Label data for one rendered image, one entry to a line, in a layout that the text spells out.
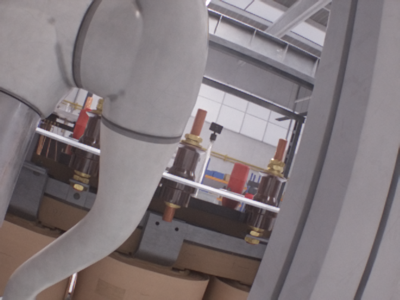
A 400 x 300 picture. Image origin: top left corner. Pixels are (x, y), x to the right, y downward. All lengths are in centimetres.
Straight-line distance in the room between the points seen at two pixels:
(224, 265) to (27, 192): 68
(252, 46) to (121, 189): 953
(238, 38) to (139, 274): 896
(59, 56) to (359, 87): 32
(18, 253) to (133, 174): 79
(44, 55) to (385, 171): 35
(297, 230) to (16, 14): 37
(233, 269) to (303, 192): 115
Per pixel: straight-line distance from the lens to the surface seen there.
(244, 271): 140
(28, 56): 44
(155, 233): 120
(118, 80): 43
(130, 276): 119
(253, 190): 158
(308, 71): 1046
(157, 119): 44
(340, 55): 26
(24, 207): 121
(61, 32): 44
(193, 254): 133
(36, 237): 118
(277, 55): 1016
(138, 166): 46
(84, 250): 55
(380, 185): 24
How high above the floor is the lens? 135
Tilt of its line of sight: 6 degrees up
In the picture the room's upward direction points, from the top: 18 degrees clockwise
